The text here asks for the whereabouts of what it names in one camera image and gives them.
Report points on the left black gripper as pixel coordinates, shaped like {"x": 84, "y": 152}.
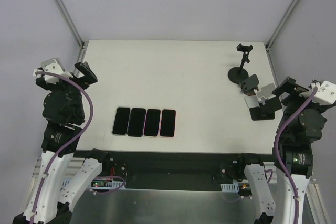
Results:
{"x": 85, "y": 72}

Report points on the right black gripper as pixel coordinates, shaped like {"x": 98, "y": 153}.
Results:
{"x": 284, "y": 91}

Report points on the black folding phone stand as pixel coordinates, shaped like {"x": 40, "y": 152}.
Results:
{"x": 266, "y": 111}

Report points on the white metal phone stand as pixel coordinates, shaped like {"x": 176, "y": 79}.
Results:
{"x": 261, "y": 96}

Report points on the round brown phone stand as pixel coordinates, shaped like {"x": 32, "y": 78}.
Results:
{"x": 249, "y": 86}

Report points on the black clamp tripod stand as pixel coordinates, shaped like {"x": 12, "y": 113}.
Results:
{"x": 238, "y": 74}

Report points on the blue-edged black phone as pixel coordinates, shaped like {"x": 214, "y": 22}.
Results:
{"x": 121, "y": 120}

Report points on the cream-edged black phone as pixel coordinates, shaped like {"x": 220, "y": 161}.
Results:
{"x": 152, "y": 123}

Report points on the pink phone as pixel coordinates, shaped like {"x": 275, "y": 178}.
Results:
{"x": 168, "y": 119}

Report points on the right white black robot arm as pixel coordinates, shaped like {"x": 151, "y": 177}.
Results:
{"x": 301, "y": 125}

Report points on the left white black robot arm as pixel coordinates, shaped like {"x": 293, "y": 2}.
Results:
{"x": 50, "y": 202}

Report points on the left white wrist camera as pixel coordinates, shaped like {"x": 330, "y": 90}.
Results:
{"x": 55, "y": 66}

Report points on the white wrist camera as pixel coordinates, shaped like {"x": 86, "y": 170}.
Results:
{"x": 325, "y": 94}
{"x": 55, "y": 66}

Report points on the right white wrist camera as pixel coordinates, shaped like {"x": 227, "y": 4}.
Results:
{"x": 325, "y": 94}

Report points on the left aluminium frame post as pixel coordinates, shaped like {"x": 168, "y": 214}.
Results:
{"x": 69, "y": 22}

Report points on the aluminium frame post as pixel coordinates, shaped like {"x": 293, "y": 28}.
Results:
{"x": 69, "y": 22}
{"x": 280, "y": 26}

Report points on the right aluminium frame post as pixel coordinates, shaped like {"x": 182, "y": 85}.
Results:
{"x": 280, "y": 26}

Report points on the left white cable duct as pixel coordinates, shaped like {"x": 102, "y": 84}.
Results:
{"x": 109, "y": 184}

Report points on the white cable duct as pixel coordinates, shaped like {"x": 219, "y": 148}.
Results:
{"x": 109, "y": 184}
{"x": 230, "y": 187}

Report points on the right white cable duct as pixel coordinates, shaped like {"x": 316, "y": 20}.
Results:
{"x": 230, "y": 187}

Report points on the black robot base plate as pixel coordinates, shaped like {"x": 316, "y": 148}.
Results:
{"x": 173, "y": 171}

